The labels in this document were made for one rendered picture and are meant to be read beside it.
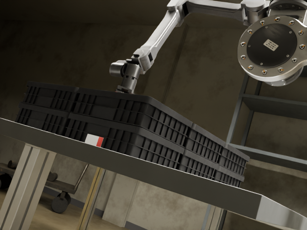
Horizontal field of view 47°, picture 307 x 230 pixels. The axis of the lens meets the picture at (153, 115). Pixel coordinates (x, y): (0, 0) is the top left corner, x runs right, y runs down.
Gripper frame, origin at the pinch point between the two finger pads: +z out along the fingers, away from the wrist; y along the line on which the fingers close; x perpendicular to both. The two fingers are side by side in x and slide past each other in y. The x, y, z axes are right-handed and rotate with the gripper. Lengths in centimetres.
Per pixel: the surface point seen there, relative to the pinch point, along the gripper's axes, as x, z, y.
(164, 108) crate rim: 16.6, -4.7, 11.3
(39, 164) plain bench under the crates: -9, 26, 43
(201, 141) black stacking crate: 35.4, -1.1, -13.6
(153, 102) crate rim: 12.2, -4.6, 16.7
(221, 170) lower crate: 50, 7, -30
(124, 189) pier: -1, 43, -318
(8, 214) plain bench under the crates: -12, 39, 43
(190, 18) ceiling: 11, -190, -295
